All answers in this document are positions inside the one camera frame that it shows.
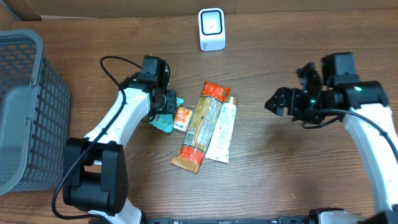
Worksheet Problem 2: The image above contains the orange brown snack packet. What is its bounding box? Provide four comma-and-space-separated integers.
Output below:
171, 81, 231, 174

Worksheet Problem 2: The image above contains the teal snack pouch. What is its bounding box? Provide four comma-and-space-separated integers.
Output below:
150, 114, 175, 133

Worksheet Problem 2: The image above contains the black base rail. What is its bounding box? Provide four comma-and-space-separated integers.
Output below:
88, 207, 365, 224

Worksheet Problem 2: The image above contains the white barcode scanner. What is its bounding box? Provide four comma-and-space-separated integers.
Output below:
198, 7, 226, 52

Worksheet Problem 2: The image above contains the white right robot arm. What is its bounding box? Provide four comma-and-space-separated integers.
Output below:
264, 74, 397, 223

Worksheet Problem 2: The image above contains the small orange box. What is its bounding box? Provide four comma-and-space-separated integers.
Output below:
173, 106, 193, 132

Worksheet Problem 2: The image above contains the white tube gold cap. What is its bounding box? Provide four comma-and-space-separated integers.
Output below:
205, 96, 239, 164

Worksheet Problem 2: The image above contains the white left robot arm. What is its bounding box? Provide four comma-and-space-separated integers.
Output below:
57, 70, 177, 223

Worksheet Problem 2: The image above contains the grey plastic mesh basket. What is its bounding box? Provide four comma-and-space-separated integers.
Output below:
1, 29, 72, 195

